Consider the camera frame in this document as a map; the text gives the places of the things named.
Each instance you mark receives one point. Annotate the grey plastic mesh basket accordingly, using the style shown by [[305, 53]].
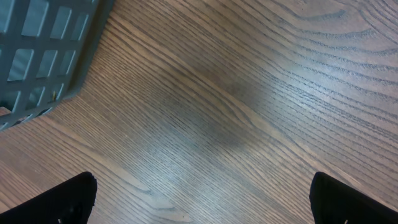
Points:
[[46, 50]]

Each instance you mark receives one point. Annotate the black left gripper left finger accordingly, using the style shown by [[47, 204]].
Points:
[[69, 202]]

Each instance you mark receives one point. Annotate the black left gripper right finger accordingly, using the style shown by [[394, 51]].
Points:
[[332, 201]]

